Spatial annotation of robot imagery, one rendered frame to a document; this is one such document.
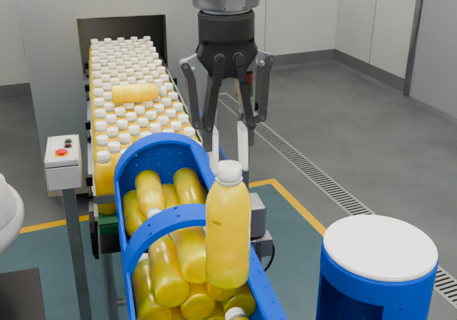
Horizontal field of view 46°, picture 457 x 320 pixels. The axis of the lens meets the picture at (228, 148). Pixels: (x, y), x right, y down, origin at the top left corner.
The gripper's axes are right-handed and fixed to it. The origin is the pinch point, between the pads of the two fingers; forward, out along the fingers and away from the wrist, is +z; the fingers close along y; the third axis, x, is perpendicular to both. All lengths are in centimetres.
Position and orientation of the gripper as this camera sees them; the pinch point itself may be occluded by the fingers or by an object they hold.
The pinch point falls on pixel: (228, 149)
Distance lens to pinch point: 79.7
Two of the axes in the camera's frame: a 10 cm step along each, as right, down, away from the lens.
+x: -2.5, -4.1, 8.8
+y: 9.7, -1.2, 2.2
